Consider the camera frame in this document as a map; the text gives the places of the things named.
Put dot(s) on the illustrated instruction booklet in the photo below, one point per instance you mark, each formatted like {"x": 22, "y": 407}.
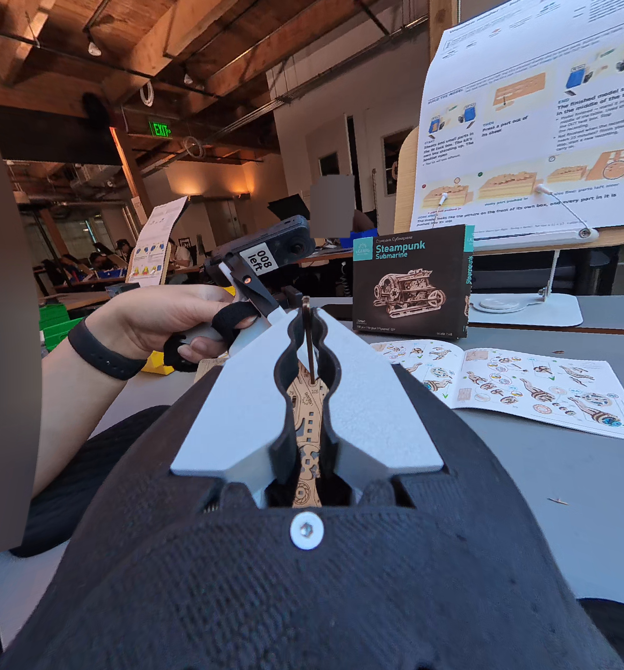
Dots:
{"x": 500, "y": 382}

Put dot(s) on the blue plastic bin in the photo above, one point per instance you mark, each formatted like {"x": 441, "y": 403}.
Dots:
{"x": 364, "y": 236}

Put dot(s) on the green plastic bin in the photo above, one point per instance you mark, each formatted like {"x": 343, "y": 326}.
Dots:
{"x": 55, "y": 319}

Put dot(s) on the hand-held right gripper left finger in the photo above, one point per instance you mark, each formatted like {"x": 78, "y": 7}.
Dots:
{"x": 238, "y": 418}

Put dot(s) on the white instruction sheet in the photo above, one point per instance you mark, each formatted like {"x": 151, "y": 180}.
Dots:
{"x": 526, "y": 131}
{"x": 157, "y": 235}

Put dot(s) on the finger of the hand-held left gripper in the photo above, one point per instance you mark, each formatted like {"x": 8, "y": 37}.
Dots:
{"x": 257, "y": 332}

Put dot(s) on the black wrist rest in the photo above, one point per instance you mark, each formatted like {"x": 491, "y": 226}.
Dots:
{"x": 621, "y": 638}

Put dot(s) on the green exit sign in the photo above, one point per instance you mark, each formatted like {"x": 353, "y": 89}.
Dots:
{"x": 160, "y": 129}

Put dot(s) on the black model kit box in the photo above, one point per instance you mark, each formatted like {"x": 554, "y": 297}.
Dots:
{"x": 437, "y": 251}

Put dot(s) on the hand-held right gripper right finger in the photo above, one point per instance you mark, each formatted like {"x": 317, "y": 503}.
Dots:
{"x": 380, "y": 418}

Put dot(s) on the person's left forearm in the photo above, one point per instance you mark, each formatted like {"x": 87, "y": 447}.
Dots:
{"x": 71, "y": 418}

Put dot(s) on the black wristband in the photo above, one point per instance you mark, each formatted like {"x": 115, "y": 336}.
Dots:
{"x": 102, "y": 361}

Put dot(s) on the person's left hand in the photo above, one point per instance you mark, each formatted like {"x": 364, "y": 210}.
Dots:
{"x": 149, "y": 319}

